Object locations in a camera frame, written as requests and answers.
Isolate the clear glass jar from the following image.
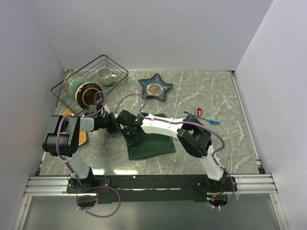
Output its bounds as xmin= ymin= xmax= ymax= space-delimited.
xmin=62 ymin=70 xmax=79 ymax=94

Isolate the blue metal fork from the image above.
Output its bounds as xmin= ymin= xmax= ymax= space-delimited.
xmin=184 ymin=111 xmax=220 ymax=125

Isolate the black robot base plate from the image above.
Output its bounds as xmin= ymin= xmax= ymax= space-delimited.
xmin=66 ymin=174 xmax=237 ymax=204

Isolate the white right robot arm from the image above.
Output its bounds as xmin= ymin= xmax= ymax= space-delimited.
xmin=116 ymin=110 xmax=227 ymax=191

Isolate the dark green cloth napkin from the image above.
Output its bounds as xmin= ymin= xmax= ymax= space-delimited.
xmin=126 ymin=113 xmax=176 ymax=161

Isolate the aluminium frame rail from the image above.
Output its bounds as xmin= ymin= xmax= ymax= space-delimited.
xmin=234 ymin=174 xmax=277 ymax=194

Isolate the iridescent rainbow metal spoon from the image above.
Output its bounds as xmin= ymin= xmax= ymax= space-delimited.
xmin=195 ymin=108 xmax=202 ymax=117

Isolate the black wire dish rack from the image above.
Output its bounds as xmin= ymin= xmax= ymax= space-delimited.
xmin=51 ymin=55 xmax=129 ymax=115

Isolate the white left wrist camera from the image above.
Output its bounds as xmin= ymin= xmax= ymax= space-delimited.
xmin=101 ymin=106 xmax=112 ymax=118

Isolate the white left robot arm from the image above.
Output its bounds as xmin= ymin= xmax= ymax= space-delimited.
xmin=42 ymin=104 xmax=120 ymax=193

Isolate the blue star-shaped ceramic dish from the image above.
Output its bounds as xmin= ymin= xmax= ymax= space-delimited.
xmin=138 ymin=73 xmax=173 ymax=101

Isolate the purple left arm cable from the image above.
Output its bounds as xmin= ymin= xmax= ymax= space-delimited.
xmin=56 ymin=90 xmax=122 ymax=219

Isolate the orange woven fan-shaped mat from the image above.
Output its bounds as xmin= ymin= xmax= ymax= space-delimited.
xmin=62 ymin=109 xmax=87 ymax=146

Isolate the green ceramic bowl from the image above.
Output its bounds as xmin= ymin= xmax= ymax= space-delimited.
xmin=68 ymin=76 xmax=90 ymax=99

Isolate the striped grey ceramic mug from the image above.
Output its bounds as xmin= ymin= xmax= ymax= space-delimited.
xmin=96 ymin=68 xmax=118 ymax=86

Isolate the dark brown ceramic bowl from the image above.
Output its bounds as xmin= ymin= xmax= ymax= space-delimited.
xmin=75 ymin=82 xmax=102 ymax=109

